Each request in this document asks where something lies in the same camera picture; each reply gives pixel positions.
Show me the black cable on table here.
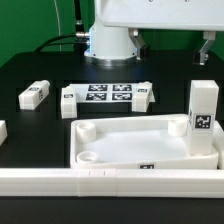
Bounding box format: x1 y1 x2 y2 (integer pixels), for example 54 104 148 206
34 31 91 54

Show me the white block at left edge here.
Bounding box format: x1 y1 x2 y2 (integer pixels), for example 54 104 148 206
0 120 7 146

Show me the thin white cable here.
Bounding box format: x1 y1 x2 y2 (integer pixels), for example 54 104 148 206
53 0 63 52

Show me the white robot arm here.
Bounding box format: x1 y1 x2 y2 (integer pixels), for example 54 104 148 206
85 0 224 66

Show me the white marker base plate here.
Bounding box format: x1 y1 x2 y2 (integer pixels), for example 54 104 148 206
65 83 145 103

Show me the white L-shaped fence wall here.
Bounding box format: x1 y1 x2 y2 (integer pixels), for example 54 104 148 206
0 122 224 198

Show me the white desk tabletop tray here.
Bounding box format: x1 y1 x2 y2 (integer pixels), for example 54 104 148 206
70 114 219 170

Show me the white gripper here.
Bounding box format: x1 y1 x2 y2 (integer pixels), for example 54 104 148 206
95 0 224 65

